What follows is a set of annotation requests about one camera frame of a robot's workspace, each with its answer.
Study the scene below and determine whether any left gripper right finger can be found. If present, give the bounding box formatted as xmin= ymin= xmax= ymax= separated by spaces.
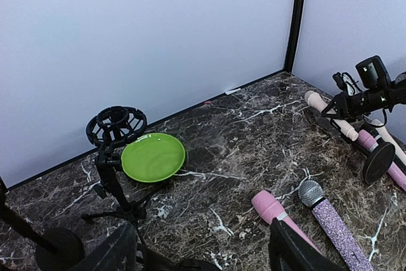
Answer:
xmin=268 ymin=220 xmax=343 ymax=271

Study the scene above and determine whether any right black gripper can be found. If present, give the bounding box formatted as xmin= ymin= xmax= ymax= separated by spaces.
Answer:
xmin=321 ymin=93 xmax=355 ymax=122

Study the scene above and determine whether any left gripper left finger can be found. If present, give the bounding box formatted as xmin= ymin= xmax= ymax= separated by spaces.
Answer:
xmin=75 ymin=223 xmax=138 ymax=271

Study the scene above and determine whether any pink microphone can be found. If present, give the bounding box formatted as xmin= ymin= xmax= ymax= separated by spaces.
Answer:
xmin=251 ymin=190 xmax=319 ymax=251
xmin=357 ymin=129 xmax=405 ymax=191

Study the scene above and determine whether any pink microphone front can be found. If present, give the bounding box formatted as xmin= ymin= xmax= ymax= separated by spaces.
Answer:
xmin=251 ymin=190 xmax=319 ymax=251

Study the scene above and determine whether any purple glitter microphone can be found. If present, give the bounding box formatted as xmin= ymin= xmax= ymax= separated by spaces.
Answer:
xmin=298 ymin=180 xmax=374 ymax=271

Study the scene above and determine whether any black tripod mic stand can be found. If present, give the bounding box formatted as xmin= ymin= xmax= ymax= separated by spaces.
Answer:
xmin=81 ymin=106 xmax=160 ymax=246

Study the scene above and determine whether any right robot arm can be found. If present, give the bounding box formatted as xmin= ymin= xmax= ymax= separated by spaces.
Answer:
xmin=321 ymin=55 xmax=405 ymax=122

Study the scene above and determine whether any green plate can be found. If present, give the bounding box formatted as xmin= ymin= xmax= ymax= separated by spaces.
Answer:
xmin=121 ymin=133 xmax=186 ymax=183

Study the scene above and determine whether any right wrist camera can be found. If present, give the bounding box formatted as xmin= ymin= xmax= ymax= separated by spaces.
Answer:
xmin=332 ymin=72 xmax=362 ymax=96

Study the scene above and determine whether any right black frame post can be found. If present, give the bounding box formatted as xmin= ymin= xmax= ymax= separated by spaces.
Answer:
xmin=283 ymin=0 xmax=305 ymax=74

